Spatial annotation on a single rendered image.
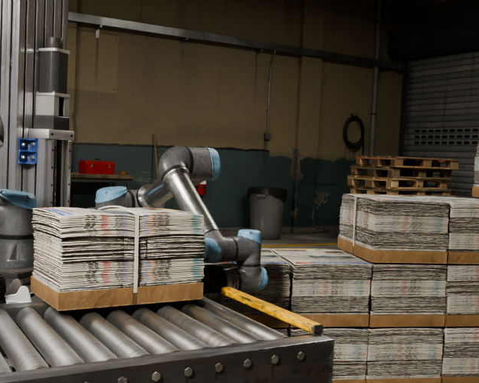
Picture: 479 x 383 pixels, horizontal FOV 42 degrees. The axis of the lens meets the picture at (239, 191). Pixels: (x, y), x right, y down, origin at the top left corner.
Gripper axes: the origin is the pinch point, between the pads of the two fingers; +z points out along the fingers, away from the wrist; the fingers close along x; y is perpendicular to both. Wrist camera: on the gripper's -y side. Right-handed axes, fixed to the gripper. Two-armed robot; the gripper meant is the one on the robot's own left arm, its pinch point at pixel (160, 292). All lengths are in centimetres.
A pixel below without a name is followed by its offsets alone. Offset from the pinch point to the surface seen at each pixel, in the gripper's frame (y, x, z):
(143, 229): 21.3, 22.5, 14.8
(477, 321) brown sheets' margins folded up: -16, 15, -119
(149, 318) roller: 1.1, 30.5, 15.6
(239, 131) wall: 82, -672, -412
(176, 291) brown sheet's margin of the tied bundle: 5.4, 23.1, 5.4
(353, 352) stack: -26, 0, -75
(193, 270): 10.3, 22.4, 0.5
